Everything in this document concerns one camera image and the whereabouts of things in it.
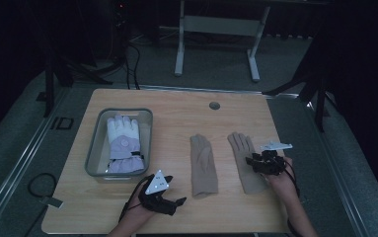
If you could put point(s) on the beige knit glove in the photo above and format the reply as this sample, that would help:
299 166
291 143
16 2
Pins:
242 154
204 168

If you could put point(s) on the white metal desk frame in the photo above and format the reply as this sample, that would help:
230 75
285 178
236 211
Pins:
221 26

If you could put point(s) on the person's right hand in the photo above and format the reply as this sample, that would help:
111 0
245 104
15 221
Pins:
282 181

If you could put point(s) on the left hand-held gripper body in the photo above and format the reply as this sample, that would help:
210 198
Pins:
158 197

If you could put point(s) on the clear plastic storage bin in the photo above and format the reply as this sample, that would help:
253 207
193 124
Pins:
92 151

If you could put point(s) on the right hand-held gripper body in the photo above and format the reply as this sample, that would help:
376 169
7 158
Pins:
270 161

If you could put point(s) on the black tripod stand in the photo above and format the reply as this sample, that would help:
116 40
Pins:
50 82
318 92

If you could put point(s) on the person's left hand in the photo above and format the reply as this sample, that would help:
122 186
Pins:
140 210

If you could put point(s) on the white lilac ski glove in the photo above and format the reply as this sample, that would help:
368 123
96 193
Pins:
123 141

